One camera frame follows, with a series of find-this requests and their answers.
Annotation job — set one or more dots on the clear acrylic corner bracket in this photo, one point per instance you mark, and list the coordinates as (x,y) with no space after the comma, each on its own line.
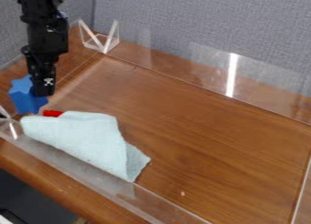
(102,43)

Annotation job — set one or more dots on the blue star foam block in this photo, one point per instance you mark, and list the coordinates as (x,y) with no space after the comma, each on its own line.
(26,102)

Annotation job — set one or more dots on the red block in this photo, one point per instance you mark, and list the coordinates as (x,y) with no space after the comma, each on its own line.
(51,113)

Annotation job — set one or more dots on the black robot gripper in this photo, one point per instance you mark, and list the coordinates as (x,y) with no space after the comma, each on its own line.
(47,43)

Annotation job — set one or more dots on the clear acrylic left bracket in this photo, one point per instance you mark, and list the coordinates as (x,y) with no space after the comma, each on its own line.
(7,124)

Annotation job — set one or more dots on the light blue cloth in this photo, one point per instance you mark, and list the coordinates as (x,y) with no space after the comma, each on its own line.
(90,137)

